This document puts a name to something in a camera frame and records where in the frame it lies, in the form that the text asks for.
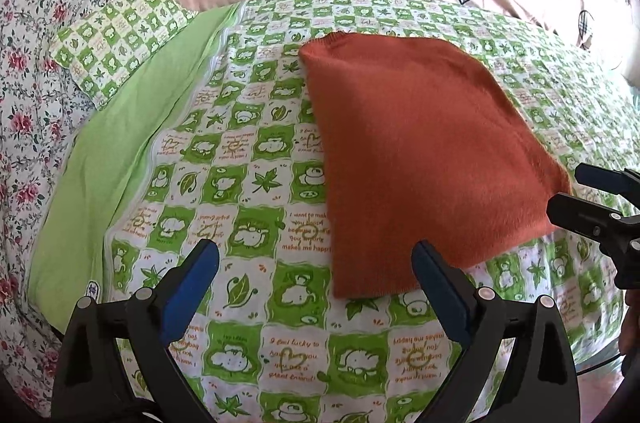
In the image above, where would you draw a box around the rust orange knit garment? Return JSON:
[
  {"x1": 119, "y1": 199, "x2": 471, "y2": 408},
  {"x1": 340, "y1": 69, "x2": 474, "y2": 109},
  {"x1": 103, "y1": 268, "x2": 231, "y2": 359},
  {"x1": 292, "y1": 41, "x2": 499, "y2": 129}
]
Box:
[{"x1": 299, "y1": 32, "x2": 570, "y2": 299}]

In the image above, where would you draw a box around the person's right hand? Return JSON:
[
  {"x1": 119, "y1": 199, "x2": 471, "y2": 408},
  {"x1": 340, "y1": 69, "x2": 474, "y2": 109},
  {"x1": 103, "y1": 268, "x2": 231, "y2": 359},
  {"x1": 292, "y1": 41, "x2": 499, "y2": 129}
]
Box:
[{"x1": 618, "y1": 290, "x2": 640, "y2": 377}]

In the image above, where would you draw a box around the green checked small pillow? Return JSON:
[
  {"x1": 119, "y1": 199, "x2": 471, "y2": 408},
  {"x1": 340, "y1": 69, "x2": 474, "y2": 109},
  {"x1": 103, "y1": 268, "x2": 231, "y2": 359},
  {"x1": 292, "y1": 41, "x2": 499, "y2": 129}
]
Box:
[{"x1": 49, "y1": 0, "x2": 196, "y2": 110}]

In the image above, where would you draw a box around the red floral bed sheet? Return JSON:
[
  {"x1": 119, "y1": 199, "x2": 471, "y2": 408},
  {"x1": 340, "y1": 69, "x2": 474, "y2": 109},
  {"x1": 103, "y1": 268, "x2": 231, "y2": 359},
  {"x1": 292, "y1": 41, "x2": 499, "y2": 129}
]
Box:
[{"x1": 1, "y1": 0, "x2": 108, "y2": 415}]

